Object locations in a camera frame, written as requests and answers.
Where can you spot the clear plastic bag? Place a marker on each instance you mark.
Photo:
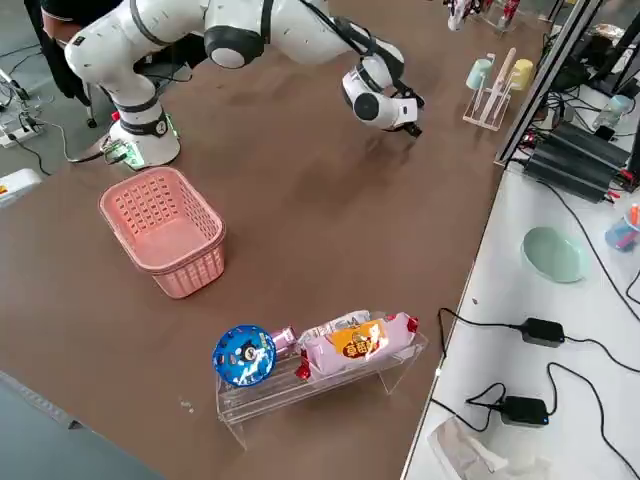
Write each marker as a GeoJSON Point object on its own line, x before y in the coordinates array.
{"type": "Point", "coordinates": [475, 450]}

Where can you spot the blue snack can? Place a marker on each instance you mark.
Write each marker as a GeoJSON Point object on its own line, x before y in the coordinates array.
{"type": "Point", "coordinates": [244, 356]}

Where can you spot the clear pen cup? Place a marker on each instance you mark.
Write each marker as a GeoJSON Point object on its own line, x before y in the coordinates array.
{"type": "Point", "coordinates": [622, 235]}

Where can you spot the black power supply unit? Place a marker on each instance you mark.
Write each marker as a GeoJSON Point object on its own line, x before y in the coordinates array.
{"type": "Point", "coordinates": [575, 160]}

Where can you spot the purple snack packet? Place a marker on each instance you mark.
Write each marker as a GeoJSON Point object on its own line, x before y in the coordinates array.
{"type": "Point", "coordinates": [286, 340]}

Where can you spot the mint green cup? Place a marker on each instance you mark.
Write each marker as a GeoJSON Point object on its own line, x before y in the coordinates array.
{"type": "Point", "coordinates": [479, 74]}

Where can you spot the black power adapter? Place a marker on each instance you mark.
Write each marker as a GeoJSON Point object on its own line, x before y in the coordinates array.
{"type": "Point", "coordinates": [525, 411]}
{"type": "Point", "coordinates": [544, 332]}

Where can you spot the clear water bottle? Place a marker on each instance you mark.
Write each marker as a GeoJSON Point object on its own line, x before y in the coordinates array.
{"type": "Point", "coordinates": [615, 110]}

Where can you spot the yellow cup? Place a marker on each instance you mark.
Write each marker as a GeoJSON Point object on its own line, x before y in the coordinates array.
{"type": "Point", "coordinates": [522, 75]}

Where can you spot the clear acrylic bottle shelf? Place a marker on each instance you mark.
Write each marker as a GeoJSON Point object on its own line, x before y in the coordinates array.
{"type": "Point", "coordinates": [487, 22]}

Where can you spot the white control box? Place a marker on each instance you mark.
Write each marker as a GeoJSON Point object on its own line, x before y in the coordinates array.
{"type": "Point", "coordinates": [17, 185]}

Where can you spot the pale green bowl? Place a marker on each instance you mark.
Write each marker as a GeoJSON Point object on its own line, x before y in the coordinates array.
{"type": "Point", "coordinates": [555, 255]}

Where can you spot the clear acrylic snack shelf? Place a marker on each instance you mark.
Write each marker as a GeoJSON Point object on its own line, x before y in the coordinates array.
{"type": "Point", "coordinates": [320, 395]}

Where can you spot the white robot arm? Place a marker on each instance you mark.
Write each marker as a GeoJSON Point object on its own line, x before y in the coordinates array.
{"type": "Point", "coordinates": [125, 40]}

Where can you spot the pink plastic basket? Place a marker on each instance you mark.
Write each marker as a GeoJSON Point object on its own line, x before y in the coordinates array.
{"type": "Point", "coordinates": [160, 220]}

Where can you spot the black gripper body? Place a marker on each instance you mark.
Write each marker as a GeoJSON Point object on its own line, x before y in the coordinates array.
{"type": "Point", "coordinates": [414, 130]}

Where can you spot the pink strawberry snack packet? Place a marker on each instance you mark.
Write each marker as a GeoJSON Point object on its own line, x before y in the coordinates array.
{"type": "Point", "coordinates": [350, 350]}

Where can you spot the beige snack packet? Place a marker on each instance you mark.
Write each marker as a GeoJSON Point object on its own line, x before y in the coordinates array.
{"type": "Point", "coordinates": [340, 320]}

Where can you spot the white power strip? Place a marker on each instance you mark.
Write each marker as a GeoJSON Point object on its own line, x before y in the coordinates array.
{"type": "Point", "coordinates": [22, 132]}

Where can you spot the grey aluminium post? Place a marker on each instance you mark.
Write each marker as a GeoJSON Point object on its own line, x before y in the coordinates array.
{"type": "Point", "coordinates": [545, 80]}

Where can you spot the person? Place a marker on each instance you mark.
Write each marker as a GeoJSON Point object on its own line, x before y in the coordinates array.
{"type": "Point", "coordinates": [55, 50]}

